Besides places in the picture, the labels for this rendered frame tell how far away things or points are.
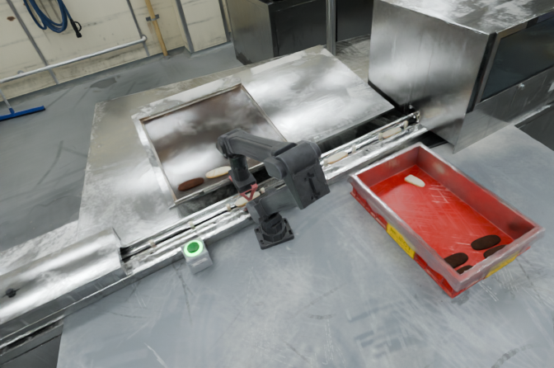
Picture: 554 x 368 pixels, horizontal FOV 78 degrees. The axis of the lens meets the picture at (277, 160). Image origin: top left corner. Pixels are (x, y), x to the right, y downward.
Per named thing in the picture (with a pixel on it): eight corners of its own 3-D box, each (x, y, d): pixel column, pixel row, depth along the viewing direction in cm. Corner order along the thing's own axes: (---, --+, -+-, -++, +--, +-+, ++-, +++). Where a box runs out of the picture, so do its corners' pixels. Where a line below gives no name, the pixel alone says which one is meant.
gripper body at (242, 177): (239, 191, 114) (235, 176, 109) (228, 174, 121) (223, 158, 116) (256, 184, 116) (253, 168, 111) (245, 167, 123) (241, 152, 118)
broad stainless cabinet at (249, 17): (279, 110, 321) (265, -5, 254) (237, 70, 394) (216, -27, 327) (431, 50, 378) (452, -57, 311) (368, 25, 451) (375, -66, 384)
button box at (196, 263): (194, 282, 110) (184, 263, 102) (187, 263, 115) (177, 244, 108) (218, 270, 112) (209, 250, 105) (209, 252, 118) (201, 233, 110)
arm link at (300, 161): (307, 214, 69) (344, 191, 73) (274, 156, 70) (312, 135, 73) (255, 224, 110) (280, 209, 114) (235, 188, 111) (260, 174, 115)
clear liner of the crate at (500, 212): (452, 304, 92) (461, 286, 85) (345, 192, 126) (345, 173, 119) (536, 248, 101) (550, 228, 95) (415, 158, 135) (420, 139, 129)
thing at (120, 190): (154, 356, 169) (71, 266, 115) (145, 196, 254) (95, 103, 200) (461, 236, 200) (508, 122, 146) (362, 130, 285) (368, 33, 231)
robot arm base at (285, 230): (260, 250, 112) (295, 238, 114) (257, 235, 106) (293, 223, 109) (254, 230, 118) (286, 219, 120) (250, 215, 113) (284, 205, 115)
